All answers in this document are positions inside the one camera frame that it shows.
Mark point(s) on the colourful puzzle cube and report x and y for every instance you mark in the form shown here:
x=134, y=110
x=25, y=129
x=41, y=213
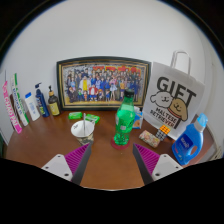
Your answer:
x=163, y=131

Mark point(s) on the white bottle with blue cap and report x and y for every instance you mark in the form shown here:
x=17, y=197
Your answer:
x=32, y=108

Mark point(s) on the framed group cartoon picture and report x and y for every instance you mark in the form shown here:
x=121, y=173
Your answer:
x=100, y=83

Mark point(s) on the camouflage paper cup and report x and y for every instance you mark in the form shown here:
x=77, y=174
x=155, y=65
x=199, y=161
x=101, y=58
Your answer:
x=82, y=131

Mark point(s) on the flat round red coaster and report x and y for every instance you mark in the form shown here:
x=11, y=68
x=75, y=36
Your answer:
x=115, y=146

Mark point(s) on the amber pump bottle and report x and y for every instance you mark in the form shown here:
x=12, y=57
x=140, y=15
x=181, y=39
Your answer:
x=54, y=106

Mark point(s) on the green plastic drink bottle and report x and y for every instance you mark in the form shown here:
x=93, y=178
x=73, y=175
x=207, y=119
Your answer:
x=124, y=123

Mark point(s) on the pink and white tube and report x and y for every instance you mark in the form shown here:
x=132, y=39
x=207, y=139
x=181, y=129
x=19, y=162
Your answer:
x=11, y=110

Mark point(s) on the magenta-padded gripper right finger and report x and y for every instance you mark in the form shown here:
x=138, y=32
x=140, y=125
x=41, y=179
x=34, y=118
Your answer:
x=166, y=166

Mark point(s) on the blue detergent bottle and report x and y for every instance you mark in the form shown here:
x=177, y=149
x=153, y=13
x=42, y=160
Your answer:
x=186, y=145

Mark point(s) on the dark blue pump bottle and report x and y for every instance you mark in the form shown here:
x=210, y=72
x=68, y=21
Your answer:
x=42, y=103

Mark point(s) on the white printed paper bag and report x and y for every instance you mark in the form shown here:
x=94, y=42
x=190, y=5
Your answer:
x=173, y=100

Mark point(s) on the white and green tube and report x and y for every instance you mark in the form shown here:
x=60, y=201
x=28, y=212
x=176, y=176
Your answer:
x=19, y=103

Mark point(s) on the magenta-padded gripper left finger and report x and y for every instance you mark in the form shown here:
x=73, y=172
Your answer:
x=58, y=166

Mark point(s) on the blue tissue pack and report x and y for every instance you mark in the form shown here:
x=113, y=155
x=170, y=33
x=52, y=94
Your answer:
x=138, y=121

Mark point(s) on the small patterned packet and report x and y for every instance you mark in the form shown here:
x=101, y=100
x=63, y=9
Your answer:
x=149, y=138

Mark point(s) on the white stirring stick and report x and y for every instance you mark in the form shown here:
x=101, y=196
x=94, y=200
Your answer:
x=84, y=118

